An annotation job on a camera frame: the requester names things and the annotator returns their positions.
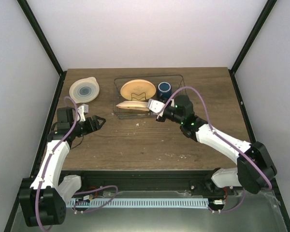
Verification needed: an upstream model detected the wooden bird painted plate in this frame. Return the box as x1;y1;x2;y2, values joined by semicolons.
116;101;149;112

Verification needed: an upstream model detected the dark blue ceramic mug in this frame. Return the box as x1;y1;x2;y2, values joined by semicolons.
157;82;172;101

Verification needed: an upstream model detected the translucent white bowl with spout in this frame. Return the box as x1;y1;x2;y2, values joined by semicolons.
69;77;100;103

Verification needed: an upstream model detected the orange plastic plate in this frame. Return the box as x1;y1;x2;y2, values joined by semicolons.
120;79;156;101

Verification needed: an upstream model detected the black wire dish rack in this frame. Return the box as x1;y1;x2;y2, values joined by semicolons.
113;74;187;120

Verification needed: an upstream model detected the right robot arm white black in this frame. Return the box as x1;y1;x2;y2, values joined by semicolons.
148;95;277;195

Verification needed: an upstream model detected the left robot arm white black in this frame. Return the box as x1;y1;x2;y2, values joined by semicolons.
19;104;106;227

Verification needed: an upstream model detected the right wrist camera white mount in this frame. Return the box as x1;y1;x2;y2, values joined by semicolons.
147;99;165;116

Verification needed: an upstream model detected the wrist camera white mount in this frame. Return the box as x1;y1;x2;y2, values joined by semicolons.
147;99;165;116
77;104;89;122

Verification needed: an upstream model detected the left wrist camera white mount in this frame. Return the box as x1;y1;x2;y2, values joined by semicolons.
77;104;89;122

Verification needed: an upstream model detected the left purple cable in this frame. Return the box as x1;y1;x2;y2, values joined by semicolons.
35;96;119;231

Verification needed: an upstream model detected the purple cable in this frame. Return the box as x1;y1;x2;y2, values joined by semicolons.
157;86;273;214
35;96;119;231

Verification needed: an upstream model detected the black aluminium frame rail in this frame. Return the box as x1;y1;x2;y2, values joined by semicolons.
21;169;278;194

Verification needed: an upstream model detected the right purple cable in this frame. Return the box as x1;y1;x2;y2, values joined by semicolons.
157;86;273;214

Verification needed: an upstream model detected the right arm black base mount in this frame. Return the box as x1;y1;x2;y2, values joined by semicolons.
189;179;235;197

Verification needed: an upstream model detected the light blue slotted cable duct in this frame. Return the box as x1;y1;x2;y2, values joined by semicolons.
66;198;209;209

